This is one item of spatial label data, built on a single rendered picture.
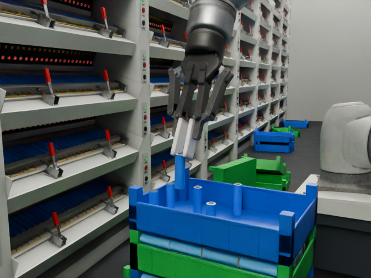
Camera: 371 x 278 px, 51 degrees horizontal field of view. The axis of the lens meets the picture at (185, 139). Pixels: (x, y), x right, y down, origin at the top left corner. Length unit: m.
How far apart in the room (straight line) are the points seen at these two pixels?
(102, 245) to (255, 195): 0.69
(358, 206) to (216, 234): 0.64
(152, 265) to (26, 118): 0.46
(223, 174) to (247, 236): 1.09
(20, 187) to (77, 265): 0.37
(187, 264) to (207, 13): 0.45
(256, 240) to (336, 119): 0.72
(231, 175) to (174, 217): 1.10
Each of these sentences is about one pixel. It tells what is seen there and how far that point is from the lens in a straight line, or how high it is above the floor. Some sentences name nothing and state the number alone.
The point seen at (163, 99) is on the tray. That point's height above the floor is 0.51.
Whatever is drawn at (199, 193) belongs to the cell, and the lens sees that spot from 0.76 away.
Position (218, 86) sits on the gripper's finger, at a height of 0.58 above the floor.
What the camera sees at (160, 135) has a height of 0.35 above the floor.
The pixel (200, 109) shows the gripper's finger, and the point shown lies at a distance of 0.69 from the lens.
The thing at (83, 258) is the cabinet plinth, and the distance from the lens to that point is 1.29.
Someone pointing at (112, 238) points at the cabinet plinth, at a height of 0.04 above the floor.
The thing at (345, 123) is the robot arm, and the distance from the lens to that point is 1.27.
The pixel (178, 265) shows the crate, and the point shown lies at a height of 0.27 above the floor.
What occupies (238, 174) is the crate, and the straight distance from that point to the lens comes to 1.82.
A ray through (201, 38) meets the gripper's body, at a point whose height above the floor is 0.67.
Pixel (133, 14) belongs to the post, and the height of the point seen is 0.81.
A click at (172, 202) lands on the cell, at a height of 0.35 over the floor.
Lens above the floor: 0.60
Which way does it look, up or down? 9 degrees down
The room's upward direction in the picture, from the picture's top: straight up
